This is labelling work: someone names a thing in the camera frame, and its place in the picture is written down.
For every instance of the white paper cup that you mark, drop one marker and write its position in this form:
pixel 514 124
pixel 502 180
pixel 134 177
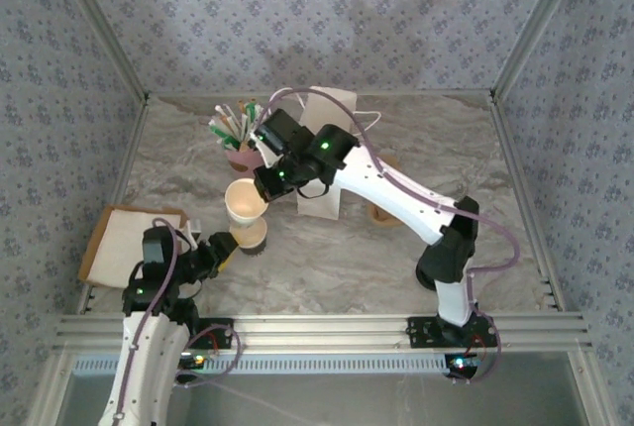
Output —
pixel 243 198

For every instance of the white paper bag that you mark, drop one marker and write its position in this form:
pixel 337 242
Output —
pixel 329 114

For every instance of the brown pulp cup carrier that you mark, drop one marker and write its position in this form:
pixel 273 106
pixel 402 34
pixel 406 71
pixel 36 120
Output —
pixel 381 217

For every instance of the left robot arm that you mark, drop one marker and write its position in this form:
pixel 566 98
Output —
pixel 143 371

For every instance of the pink sachet holder cup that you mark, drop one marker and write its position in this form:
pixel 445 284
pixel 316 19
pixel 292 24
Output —
pixel 243 161

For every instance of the green sachet stick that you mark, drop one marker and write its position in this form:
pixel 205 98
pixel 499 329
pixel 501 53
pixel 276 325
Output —
pixel 218 125
pixel 253 111
pixel 225 139

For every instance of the wooden tray with napkin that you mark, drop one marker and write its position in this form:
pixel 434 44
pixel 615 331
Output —
pixel 96 247

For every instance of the small circuit board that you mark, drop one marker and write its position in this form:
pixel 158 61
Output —
pixel 463 364
pixel 193 361

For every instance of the brown sachet stick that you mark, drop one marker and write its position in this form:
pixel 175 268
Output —
pixel 242 108

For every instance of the wide aluminium base rail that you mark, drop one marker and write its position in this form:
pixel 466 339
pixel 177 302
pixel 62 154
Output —
pixel 322 332

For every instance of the thin aluminium rail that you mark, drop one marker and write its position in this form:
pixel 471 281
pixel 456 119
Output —
pixel 396 94

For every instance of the aluminium table edge rail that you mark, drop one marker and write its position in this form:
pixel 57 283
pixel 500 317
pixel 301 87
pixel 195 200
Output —
pixel 509 143
pixel 129 158

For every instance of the aluminium frame post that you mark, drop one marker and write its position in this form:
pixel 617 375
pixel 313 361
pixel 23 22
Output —
pixel 104 25
pixel 535 25

